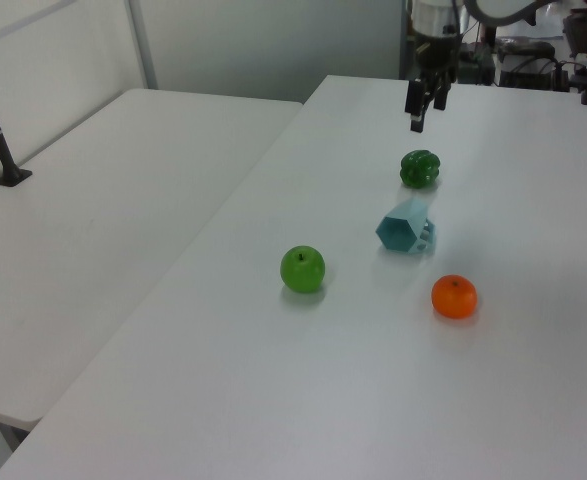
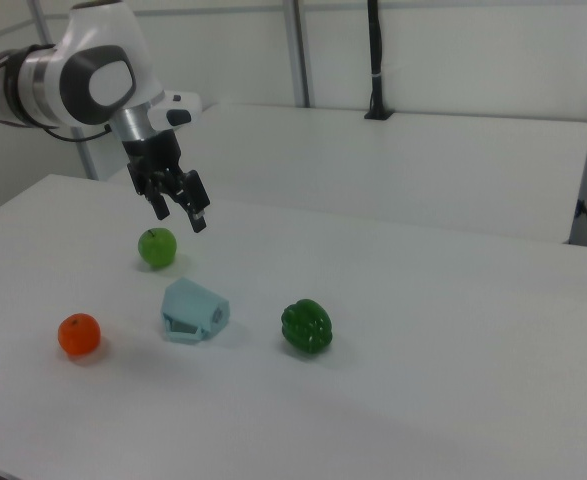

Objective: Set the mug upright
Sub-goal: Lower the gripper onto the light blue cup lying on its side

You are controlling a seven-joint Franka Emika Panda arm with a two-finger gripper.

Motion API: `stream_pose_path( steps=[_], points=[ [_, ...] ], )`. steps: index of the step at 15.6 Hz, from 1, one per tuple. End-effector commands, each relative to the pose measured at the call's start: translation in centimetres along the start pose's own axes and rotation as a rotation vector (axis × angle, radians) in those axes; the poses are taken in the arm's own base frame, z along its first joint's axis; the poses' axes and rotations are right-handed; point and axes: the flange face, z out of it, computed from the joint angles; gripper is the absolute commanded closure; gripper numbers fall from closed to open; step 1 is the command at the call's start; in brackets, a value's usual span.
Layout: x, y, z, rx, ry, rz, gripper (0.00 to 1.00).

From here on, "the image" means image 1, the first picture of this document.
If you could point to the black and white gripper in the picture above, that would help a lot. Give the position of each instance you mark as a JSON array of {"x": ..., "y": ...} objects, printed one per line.
[{"x": 435, "y": 47}]

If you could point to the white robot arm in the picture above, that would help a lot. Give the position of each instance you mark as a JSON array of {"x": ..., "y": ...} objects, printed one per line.
[{"x": 503, "y": 10}]

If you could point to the light blue hexagonal mug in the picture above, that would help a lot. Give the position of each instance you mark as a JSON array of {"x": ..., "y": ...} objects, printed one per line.
[{"x": 404, "y": 229}]

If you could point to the green bell pepper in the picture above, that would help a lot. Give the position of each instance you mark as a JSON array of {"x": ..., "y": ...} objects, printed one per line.
[{"x": 420, "y": 169}]

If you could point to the black electronics box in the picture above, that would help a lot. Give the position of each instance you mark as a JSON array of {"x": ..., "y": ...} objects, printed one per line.
[{"x": 525, "y": 62}]

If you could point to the orange mandarin fruit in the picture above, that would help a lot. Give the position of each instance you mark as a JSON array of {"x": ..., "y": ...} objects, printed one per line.
[{"x": 454, "y": 296}]

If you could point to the green apple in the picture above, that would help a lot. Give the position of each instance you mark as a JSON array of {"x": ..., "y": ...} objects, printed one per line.
[{"x": 302, "y": 269}]

